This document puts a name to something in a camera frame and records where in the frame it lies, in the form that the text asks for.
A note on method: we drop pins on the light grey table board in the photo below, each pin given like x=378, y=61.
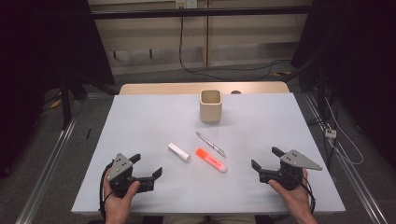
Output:
x=149, y=124

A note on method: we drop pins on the black curtain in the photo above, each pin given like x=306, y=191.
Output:
x=37, y=46
x=367, y=62

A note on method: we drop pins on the black metal stand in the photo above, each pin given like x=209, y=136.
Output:
x=65, y=105
x=320, y=99

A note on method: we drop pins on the aluminium floor rail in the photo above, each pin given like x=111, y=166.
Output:
x=44, y=177
x=359, y=186

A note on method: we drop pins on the orange highlighter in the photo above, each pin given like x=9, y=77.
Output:
x=211, y=160

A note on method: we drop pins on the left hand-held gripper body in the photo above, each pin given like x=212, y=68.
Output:
x=120, y=166

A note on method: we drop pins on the person's left hand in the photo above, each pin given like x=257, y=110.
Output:
x=116, y=207

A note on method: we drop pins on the white glue stick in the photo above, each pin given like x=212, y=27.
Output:
x=179, y=152

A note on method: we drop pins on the small black stick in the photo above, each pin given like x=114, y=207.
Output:
x=88, y=133

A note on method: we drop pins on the white power strip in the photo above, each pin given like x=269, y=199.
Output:
x=330, y=133

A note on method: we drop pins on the yellow floor tape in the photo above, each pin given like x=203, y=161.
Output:
x=55, y=103

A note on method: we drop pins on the person's right hand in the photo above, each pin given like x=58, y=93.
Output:
x=294, y=200

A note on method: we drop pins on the white wall socket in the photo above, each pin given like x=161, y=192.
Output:
x=186, y=3

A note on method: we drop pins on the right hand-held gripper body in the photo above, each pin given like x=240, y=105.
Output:
x=292, y=158

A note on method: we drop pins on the beige square pen holder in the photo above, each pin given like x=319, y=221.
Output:
x=211, y=107

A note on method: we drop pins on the black horizontal bar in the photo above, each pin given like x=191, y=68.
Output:
x=186, y=12

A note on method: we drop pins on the wooden table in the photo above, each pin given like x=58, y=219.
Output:
x=171, y=88

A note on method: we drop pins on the silver pen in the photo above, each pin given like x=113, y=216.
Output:
x=211, y=144

